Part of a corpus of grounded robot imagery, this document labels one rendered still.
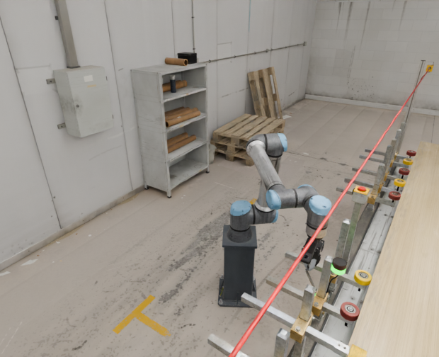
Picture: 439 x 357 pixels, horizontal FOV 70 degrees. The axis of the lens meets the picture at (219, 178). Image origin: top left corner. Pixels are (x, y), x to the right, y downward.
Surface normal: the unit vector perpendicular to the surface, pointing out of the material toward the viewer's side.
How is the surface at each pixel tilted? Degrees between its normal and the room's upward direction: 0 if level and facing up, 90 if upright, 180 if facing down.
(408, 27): 90
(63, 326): 0
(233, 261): 90
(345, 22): 90
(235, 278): 90
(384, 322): 0
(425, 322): 0
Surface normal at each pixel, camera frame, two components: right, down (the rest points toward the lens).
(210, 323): 0.00, -0.89
